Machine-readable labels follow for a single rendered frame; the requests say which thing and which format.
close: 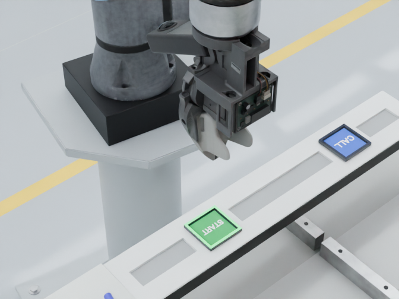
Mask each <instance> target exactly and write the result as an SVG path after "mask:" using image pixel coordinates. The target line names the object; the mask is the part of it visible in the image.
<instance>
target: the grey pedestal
mask: <svg viewBox="0 0 399 299"><path fill-rule="evenodd" d="M21 88H22V91H23V92H24V94H25V95H26V97H27V98H28V100H29V101H30V103H31V104H32V106H33V107H34V109H35V110H36V112H37V113H38V115H39V116H40V118H41V119H42V121H43V122H44V124H45V125H46V127H47V128H48V130H49V131H50V133H51V134H52V136H53V137H54V139H55V140H56V142H57V143H58V145H59V146H60V148H61V149H62V151H63V152H64V154H65V155H66V156H67V157H73V158H80V159H85V160H92V161H98V167H99V177H100V187H101V193H102V204H103V214H104V224H105V230H106V240H107V247H105V248H104V249H101V250H99V251H96V252H94V253H92V254H90V255H87V256H84V257H82V258H80V259H77V260H75V261H73V262H71V263H68V264H66V265H63V266H61V267H59V268H56V269H54V270H52V271H49V272H46V273H44V274H42V275H40V276H37V277H35V278H33V279H30V280H28V281H26V282H23V283H21V284H18V285H16V286H15V290H16V291H17V293H18V295H19V297H20V299H44V298H46V297H48V296H49V295H51V294H53V293H54V292H55V291H57V290H59V289H60V288H62V287H64V286H65V285H67V284H69V283H70V282H72V281H73V280H75V279H77V278H78V277H80V276H81V275H83V274H85V273H86V272H88V271H89V270H91V269H93V268H94V267H96V266H97V265H99V264H102V265H104V264H105V263H107V262H108V261H110V260H112V259H113V258H114V257H116V256H118V255H119V254H121V253H123V252H124V251H126V250H128V249H129V248H131V247H132V246H134V245H136V244H137V243H139V242H140V241H142V240H144V239H145V238H147V237H148V236H150V235H152V234H153V233H155V232H156V231H158V230H159V229H161V228H163V227H164V226H166V225H168V224H169V223H171V222H172V221H174V220H176V219H177V218H179V217H181V216H182V194H181V157H183V156H184V155H187V154H190V153H192V152H195V151H198V150H199V149H198V148H197V146H196V145H195V144H194V142H193V140H192V139H191V137H190V136H189V135H188V133H187V132H186V130H185V128H184V127H183V125H182V124H181V121H180V120H177V121H175V122H172V123H169V124H167V125H164V126H161V127H159V128H156V129H153V130H151V131H148V132H146V133H142V134H141V135H137V136H135V137H132V138H129V139H127V140H124V141H122V142H119V143H117V144H114V145H111V146H108V144H107V143H106V142H105V140H104V139H103V138H102V136H101V135H100V134H99V132H98V131H97V129H96V128H95V127H94V125H93V124H92V123H91V121H90V120H89V118H88V117H87V116H86V114H85V113H84V112H83V110H82V109H81V107H80V106H79V105H78V103H77V102H76V101H75V99H74V98H73V96H72V95H71V94H70V92H69V91H68V90H67V88H66V87H65V80H64V72H63V68H62V69H59V70H57V71H53V72H50V73H48V74H44V75H42V76H39V77H36V78H33V79H30V80H27V81H24V82H22V83H21Z"/></svg>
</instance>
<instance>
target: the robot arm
mask: <svg viewBox="0 0 399 299"><path fill-rule="evenodd" d="M91 7H92V13H93V22H94V31H95V35H96V45H95V48H94V53H93V58H92V61H91V65H90V76H91V83H92V85H93V87H94V89H95V90H96V91H97V92H99V93H100V94H101V95H103V96H105V97H108V98H111V99H114V100H120V101H138V100H145V99H148V98H152V97H155V96H157V95H159V94H161V93H163V92H165V91H166V90H167V89H168V88H170V87H171V85H172V84H173V83H174V81H175V79H176V62H175V59H174V57H173V55H172V54H177V55H194V56H195V57H194V58H193V60H194V63H193V64H192V65H190V66H188V70H187V72H186V74H185V76H184V77H183V78H182V79H183V86H182V91H183V92H181V93H180V94H179V98H180V103H179V119H180V122H181V124H182V125H183V127H184V128H185V130H186V132H187V133H188V135H189V136H190V137H191V139H192V140H193V142H194V144H195V145H196V146H197V148H198V149H199V150H200V151H201V152H202V153H203V154H204V155H205V156H206V157H207V158H209V159H211V160H213V161H214V160H215V159H217V158H219V157H220V158H222V159H224V160H229V159H230V152H229V150H228V148H227V147H226V143H227V141H228V140H230V141H232V142H235V143H237V144H240V145H243V146H244V147H250V146H251V145H252V143H253V137H252V135H251V133H250V131H248V129H247V128H246V127H247V126H249V125H251V124H253V123H254V122H256V121H257V120H260V119H261V118H263V117H264V116H266V115H268V114H269V113H271V111H272V112H275V111H276V101H277V87H278V75H276V74H275V73H273V72H271V71H270V70H269V69H267V68H266V67H264V66H263V65H261V64H260V63H259V54H261V53H263V52H265V51H266V50H268V49H270V38H269V37H267V36H266V35H264V34H262V33H261V32H260V31H258V24H259V22H260V18H261V0H91ZM272 95H273V101H272Z"/></svg>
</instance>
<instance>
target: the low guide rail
mask: <svg viewBox="0 0 399 299"><path fill-rule="evenodd" d="M319 255H320V256H321V257H322V258H323V259H325V260H326V261H327V262H328V263H329V264H330V265H332V266H333V267H334V268H336V270H338V271H339V272H340V273H342V274H343V275H344V276H345V277H346V278H348V279H349V280H350V281H352V283H354V284H355V285H356V286H358V287H359V288H360V289H361V290H362V291H364V292H365V293H366V294H367V295H368V296H370V297H371V298H372V299H399V290H397V289H396V288H394V287H393V286H392V285H391V284H390V283H388V282H387V281H386V280H384V278H382V277H381V276H379V275H378V274H377V273H376V272H374V271H373V270H372V269H371V268H370V267H368V266H367V265H366V264H364V263H363V262H362V261H361V260H359V259H358V258H357V257H356V256H354V255H353V254H352V253H350V252H349V251H348V250H347V249H345V248H344V247H343V246H342V245H340V244H339V243H338V242H336V241H335V240H334V239H333V238H332V237H329V238H327V239H326V240H324V241H323V242H322V243H321V249H320V254H319Z"/></svg>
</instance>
